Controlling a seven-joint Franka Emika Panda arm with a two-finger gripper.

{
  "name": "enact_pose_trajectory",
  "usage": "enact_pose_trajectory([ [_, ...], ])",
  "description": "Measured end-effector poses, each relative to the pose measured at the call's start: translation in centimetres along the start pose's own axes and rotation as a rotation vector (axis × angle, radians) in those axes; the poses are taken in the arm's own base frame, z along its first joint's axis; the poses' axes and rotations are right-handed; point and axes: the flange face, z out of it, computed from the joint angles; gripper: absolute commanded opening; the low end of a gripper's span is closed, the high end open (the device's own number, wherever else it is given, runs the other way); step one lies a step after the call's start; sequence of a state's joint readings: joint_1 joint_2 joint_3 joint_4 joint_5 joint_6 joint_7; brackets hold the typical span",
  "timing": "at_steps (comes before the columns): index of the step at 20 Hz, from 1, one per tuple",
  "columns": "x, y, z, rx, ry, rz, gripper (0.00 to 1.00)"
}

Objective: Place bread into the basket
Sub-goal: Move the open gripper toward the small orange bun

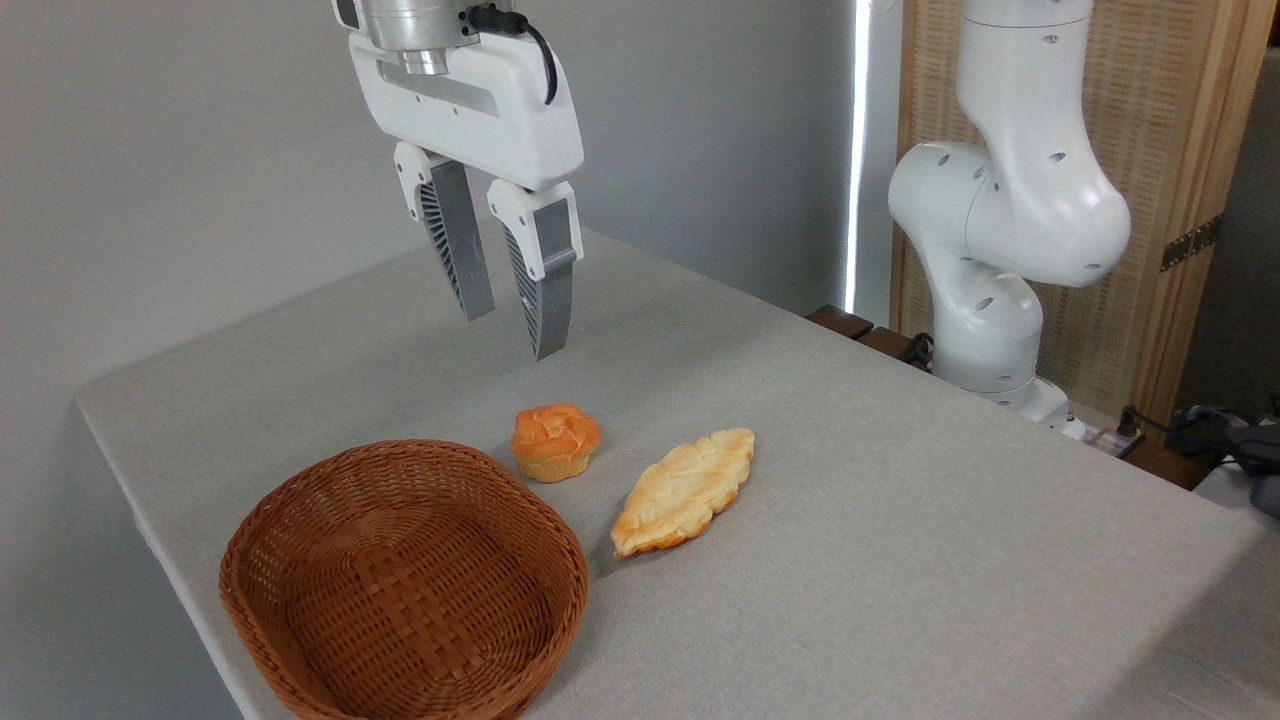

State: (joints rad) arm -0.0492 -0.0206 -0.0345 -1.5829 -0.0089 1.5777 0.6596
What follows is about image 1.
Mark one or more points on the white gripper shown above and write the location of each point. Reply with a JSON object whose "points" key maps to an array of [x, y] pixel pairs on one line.
{"points": [[470, 105]]}

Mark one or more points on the round orange bread roll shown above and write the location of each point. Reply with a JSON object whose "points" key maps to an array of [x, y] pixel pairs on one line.
{"points": [[555, 440]]}

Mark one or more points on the long braided bread loaf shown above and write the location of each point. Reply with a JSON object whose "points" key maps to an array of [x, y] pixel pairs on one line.
{"points": [[685, 490]]}

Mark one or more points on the brown woven wicker basket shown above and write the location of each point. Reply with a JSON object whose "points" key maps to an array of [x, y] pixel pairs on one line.
{"points": [[400, 590]]}

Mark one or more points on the dark brown wooden block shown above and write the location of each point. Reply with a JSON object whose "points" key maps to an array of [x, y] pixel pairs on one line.
{"points": [[885, 343], [840, 321]]}

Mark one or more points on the black clamp knob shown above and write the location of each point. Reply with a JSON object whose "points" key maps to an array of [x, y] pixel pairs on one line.
{"points": [[920, 350]]}

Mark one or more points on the grey tablecloth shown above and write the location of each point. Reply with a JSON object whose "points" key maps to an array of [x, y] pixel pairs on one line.
{"points": [[900, 560]]}

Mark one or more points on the white power strip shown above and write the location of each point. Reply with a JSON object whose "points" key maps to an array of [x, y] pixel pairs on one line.
{"points": [[1105, 437]]}

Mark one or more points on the black power plug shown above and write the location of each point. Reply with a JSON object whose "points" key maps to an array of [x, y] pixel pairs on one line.
{"points": [[1130, 420]]}

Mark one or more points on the wooden rattan folding screen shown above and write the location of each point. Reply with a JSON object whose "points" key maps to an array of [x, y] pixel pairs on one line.
{"points": [[1170, 120]]}

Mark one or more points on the metal screen hinge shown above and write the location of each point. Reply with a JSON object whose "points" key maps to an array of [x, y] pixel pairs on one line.
{"points": [[1190, 243]]}

